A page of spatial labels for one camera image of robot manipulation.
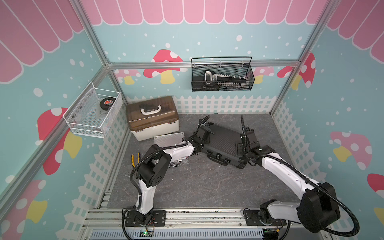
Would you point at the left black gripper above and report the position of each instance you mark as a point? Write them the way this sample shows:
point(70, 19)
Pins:
point(207, 140)

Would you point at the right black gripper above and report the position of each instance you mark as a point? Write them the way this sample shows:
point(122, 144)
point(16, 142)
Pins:
point(238, 148)

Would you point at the black plastic poker case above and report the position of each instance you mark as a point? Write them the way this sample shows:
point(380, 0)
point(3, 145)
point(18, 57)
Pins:
point(225, 147)

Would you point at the silver aluminium poker case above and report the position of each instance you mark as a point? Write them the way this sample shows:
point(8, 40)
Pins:
point(172, 139)

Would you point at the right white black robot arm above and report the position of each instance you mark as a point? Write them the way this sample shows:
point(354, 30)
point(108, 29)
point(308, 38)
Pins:
point(318, 205)

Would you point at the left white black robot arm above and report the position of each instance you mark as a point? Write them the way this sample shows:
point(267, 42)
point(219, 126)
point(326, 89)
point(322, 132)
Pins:
point(151, 170)

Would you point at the socket bit set holder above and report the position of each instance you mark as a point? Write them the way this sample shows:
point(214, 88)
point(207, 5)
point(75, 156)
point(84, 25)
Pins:
point(212, 79)

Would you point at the brown lid storage box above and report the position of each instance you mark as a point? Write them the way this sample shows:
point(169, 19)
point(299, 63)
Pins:
point(151, 118)

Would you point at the black tape roll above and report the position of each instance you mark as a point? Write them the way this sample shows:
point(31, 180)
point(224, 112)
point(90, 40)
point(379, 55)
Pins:
point(107, 103)

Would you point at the small green circuit board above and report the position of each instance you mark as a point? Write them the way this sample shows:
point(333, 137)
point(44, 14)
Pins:
point(146, 234)

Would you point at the black wire wall basket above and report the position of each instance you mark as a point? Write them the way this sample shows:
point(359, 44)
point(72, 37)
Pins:
point(234, 66)

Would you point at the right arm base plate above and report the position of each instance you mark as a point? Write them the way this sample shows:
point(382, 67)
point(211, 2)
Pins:
point(257, 217)

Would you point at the yellow handled pliers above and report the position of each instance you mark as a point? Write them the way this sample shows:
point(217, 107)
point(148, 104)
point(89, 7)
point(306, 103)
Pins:
point(135, 160)

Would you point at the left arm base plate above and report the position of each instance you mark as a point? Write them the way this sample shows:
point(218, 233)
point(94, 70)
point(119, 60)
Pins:
point(133, 218)

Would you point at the white wire wall basket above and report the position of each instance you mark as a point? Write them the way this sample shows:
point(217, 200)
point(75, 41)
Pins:
point(85, 117)

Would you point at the aluminium front rail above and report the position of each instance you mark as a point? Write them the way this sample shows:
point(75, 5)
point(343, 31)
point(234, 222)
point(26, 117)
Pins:
point(189, 224)

